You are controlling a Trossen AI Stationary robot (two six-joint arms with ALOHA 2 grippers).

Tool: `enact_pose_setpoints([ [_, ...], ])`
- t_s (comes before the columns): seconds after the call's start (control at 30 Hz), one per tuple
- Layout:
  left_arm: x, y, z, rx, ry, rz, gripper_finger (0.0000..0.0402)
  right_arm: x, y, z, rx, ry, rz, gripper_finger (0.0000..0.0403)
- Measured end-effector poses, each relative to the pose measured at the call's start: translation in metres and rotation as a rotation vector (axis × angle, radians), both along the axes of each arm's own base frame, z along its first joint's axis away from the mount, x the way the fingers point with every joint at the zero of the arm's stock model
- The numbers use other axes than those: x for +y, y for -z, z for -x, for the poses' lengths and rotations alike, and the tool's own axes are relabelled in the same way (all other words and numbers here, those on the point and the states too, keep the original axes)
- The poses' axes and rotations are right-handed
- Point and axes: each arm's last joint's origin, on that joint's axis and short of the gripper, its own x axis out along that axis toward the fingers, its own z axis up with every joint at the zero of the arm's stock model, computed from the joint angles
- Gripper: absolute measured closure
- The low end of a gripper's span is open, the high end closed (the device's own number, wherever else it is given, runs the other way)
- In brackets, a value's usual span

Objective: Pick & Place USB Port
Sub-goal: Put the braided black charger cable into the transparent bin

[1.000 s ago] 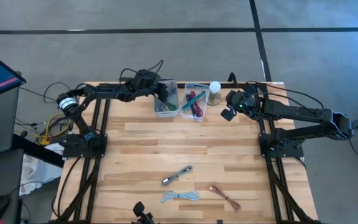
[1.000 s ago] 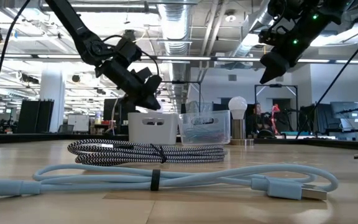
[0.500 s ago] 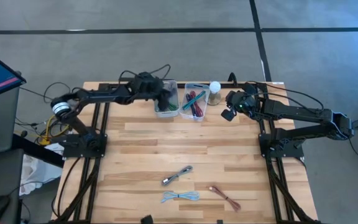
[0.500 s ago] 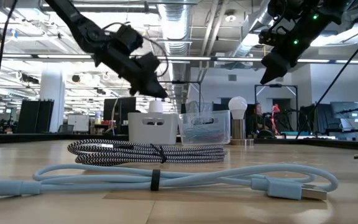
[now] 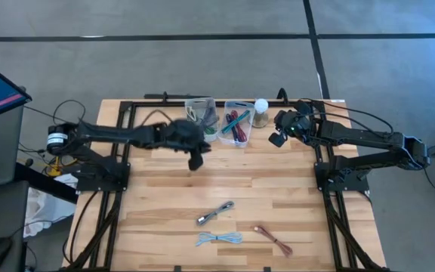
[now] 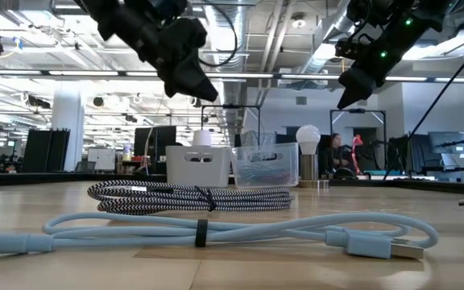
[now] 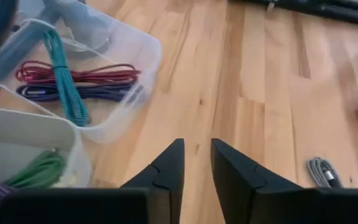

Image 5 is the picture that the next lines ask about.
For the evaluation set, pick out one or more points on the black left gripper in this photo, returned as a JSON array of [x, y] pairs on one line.
[[183, 136]]

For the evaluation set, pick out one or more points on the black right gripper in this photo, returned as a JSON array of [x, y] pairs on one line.
[[297, 128]]

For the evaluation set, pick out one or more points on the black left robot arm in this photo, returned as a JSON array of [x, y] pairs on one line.
[[104, 132]]

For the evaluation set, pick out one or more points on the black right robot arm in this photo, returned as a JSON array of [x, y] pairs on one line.
[[361, 136]]

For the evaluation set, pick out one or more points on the clear plastic bin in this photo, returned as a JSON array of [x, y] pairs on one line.
[[223, 140]]

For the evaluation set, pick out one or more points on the white light bulb on base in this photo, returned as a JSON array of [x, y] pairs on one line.
[[261, 106]]

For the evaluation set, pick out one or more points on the frosted plastic bin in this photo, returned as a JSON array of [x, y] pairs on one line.
[[198, 102]]

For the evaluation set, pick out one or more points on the white plastic bag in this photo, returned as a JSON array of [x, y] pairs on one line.
[[44, 211]]

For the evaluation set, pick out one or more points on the grey desk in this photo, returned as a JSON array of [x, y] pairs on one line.
[[6, 151]]

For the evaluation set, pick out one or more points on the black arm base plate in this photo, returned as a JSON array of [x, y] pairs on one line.
[[104, 185], [353, 185]]

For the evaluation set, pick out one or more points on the black aluminium table frame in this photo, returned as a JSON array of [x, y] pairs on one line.
[[138, 104]]

